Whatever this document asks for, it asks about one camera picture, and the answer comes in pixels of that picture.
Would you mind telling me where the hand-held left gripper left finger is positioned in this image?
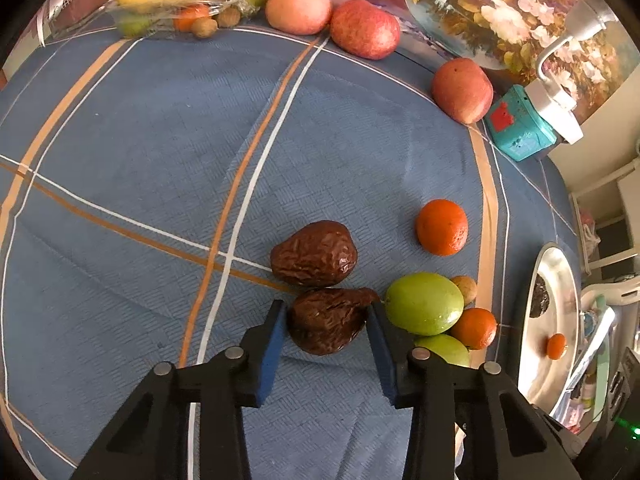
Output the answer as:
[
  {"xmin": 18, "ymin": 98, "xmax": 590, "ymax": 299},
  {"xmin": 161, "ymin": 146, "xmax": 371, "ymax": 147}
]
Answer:
[{"xmin": 70, "ymin": 300, "xmax": 288, "ymax": 480}]

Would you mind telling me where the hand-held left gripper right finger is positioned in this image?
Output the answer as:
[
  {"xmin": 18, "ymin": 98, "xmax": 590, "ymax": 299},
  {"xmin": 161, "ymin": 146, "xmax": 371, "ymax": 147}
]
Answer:
[{"xmin": 365, "ymin": 302, "xmax": 583, "ymax": 480}]

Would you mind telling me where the brown wrinkled dried date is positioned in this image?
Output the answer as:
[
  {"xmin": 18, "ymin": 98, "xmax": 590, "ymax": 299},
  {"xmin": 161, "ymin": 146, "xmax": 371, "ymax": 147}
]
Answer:
[
  {"xmin": 286, "ymin": 287, "xmax": 381, "ymax": 356},
  {"xmin": 270, "ymin": 220, "xmax": 359, "ymax": 288}
]

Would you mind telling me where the oval metal tray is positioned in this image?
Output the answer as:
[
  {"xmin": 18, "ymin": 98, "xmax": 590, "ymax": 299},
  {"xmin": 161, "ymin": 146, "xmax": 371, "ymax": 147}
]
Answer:
[{"xmin": 517, "ymin": 242, "xmax": 583, "ymax": 406}]

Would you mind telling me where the large orange tangerine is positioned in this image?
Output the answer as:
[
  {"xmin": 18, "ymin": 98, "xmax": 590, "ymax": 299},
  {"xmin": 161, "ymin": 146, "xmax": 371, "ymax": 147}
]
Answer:
[{"xmin": 415, "ymin": 199, "xmax": 470, "ymax": 256}]

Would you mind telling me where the dark wrinkled dried date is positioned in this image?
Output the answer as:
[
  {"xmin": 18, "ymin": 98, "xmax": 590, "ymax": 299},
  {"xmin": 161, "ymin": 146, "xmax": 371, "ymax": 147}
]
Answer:
[{"xmin": 530, "ymin": 280, "xmax": 551, "ymax": 318}]

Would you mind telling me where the teal toy house box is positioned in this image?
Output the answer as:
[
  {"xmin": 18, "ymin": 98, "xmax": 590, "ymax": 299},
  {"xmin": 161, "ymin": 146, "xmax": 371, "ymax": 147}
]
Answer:
[{"xmin": 482, "ymin": 85, "xmax": 556, "ymax": 162}]

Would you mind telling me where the red elongated apple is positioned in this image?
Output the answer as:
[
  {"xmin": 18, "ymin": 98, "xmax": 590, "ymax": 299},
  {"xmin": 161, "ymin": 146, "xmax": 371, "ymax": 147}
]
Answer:
[{"xmin": 431, "ymin": 57, "xmax": 495, "ymax": 125}]

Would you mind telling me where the red speckled apple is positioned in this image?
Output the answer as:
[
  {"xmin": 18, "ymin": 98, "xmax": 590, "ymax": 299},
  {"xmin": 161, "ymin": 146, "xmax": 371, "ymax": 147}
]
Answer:
[{"xmin": 330, "ymin": 0, "xmax": 402, "ymax": 61}]

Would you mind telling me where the pale pink apple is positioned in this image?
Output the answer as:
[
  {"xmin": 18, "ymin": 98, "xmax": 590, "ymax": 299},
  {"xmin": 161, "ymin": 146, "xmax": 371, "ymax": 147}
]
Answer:
[{"xmin": 265, "ymin": 0, "xmax": 333, "ymax": 36}]

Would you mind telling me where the clear plastic fruit tray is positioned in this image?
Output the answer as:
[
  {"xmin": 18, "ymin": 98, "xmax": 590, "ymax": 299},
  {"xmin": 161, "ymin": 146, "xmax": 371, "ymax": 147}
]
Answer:
[{"xmin": 107, "ymin": 0, "xmax": 281, "ymax": 36}]

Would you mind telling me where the floral painting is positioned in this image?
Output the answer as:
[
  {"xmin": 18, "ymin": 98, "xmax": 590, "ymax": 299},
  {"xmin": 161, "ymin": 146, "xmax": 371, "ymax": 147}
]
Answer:
[{"xmin": 295, "ymin": 0, "xmax": 631, "ymax": 121}]

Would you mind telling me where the clear acrylic box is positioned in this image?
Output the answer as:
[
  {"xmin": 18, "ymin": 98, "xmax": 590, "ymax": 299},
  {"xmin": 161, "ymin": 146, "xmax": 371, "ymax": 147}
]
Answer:
[{"xmin": 37, "ymin": 0, "xmax": 118, "ymax": 43}]

